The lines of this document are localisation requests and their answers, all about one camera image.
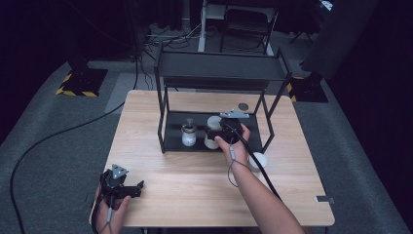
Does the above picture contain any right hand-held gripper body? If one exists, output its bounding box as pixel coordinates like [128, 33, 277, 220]
[219, 109, 250, 144]

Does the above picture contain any long black floor cable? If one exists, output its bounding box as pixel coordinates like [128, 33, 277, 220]
[9, 55, 140, 234]

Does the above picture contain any person's right hand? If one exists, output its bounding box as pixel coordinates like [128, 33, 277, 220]
[214, 125, 251, 170]

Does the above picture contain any black folding chair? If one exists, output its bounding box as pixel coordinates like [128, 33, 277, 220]
[219, 3, 281, 55]

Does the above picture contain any grey floor cable cover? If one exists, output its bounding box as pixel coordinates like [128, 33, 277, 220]
[104, 72, 139, 115]

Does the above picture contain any grey wrist strap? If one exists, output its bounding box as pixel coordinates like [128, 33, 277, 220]
[98, 206, 115, 234]
[227, 145, 251, 188]

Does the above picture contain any grey curtain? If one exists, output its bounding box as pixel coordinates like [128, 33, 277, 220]
[300, 0, 380, 81]

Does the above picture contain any black stand base striped tape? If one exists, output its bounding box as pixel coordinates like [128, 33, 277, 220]
[56, 57, 109, 98]
[286, 72, 329, 103]

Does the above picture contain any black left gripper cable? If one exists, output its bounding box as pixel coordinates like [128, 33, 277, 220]
[91, 191, 113, 234]

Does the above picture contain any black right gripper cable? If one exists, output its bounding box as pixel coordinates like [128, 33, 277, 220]
[223, 121, 282, 202]

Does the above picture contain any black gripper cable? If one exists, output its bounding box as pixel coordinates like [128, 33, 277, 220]
[91, 191, 113, 234]
[223, 121, 282, 202]

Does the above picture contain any white desk leg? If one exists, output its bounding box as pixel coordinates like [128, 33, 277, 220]
[197, 0, 209, 53]

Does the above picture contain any white-lidded glass jar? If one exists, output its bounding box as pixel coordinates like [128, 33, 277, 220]
[247, 151, 269, 174]
[204, 115, 226, 150]

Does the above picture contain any grey right wrist strap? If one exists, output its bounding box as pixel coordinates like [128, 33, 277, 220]
[227, 145, 251, 188]

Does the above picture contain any black metal two-tier shelf rack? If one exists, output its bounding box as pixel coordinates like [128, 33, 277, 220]
[153, 40, 293, 154]

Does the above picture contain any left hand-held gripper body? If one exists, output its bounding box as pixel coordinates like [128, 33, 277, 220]
[98, 164, 137, 200]

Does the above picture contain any bundle of floor cables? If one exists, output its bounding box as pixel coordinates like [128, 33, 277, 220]
[142, 22, 203, 52]

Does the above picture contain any grey left wrist strap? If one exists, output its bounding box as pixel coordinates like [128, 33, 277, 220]
[98, 206, 115, 234]

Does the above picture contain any silver-lidded glass jar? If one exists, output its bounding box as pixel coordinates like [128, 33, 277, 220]
[180, 118, 199, 147]

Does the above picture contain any person's left hand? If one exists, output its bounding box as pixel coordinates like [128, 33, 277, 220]
[94, 188, 131, 234]

